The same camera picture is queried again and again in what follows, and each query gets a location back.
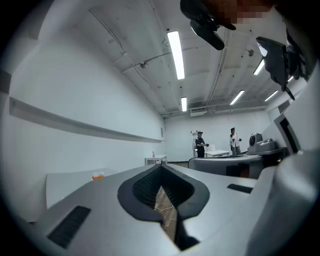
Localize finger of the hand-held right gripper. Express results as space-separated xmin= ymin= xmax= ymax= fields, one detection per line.
xmin=187 ymin=154 xmax=263 ymax=180

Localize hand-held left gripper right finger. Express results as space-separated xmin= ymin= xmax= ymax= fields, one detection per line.
xmin=159 ymin=164 xmax=261 ymax=256

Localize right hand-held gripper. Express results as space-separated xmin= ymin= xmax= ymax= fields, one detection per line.
xmin=247 ymin=62 xmax=320 ymax=256

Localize black box device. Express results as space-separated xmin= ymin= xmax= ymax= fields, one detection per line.
xmin=255 ymin=36 xmax=310 ymax=101

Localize white side table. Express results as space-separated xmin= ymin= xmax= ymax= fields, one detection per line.
xmin=144 ymin=154 xmax=168 ymax=166

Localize white ceiling conduit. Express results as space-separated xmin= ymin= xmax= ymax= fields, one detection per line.
xmin=88 ymin=8 xmax=153 ymax=88

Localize low white table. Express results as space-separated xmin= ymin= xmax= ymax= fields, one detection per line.
xmin=204 ymin=149 xmax=231 ymax=159

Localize metal ladder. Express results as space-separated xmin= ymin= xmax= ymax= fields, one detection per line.
xmin=190 ymin=130 xmax=199 ymax=151

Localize person's head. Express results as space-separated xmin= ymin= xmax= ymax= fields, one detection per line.
xmin=216 ymin=0 xmax=277 ymax=26

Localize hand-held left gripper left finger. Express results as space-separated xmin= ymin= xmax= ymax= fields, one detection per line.
xmin=32 ymin=164 xmax=181 ymax=256

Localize black head-mounted camera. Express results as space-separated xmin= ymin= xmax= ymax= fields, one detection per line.
xmin=179 ymin=0 xmax=237 ymax=51

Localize white ceiling pipes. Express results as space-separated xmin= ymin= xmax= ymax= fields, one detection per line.
xmin=206 ymin=27 xmax=230 ymax=107

